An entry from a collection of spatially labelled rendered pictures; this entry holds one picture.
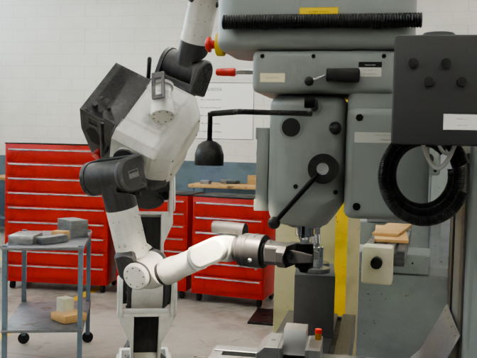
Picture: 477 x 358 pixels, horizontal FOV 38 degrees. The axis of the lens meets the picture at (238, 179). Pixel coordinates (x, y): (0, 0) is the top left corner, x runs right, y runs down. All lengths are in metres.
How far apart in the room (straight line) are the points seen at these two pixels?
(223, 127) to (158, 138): 9.05
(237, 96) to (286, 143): 9.35
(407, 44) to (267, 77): 0.40
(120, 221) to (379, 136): 0.75
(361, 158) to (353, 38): 0.27
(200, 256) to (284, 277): 1.75
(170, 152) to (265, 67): 0.47
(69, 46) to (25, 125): 1.52
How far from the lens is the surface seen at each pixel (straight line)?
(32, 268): 7.22
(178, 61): 2.15
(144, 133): 1.99
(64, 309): 4.81
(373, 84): 1.63
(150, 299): 2.35
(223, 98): 11.05
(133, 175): 1.93
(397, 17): 1.61
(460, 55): 1.39
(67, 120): 11.91
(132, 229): 1.95
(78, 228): 4.93
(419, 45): 1.39
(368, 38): 1.64
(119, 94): 2.06
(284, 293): 3.58
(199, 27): 2.11
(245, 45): 1.67
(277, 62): 1.66
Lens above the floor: 1.51
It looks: 3 degrees down
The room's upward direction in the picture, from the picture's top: 1 degrees clockwise
